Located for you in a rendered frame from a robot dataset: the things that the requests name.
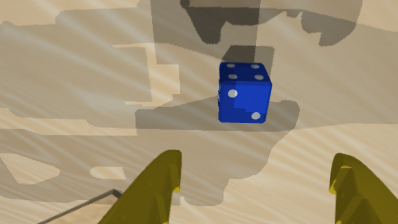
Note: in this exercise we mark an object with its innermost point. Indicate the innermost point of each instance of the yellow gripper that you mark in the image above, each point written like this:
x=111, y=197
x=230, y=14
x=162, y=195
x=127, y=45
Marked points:
x=361, y=197

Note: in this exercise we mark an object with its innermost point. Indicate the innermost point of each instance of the blue die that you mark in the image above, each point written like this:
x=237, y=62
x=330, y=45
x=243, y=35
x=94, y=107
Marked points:
x=244, y=91

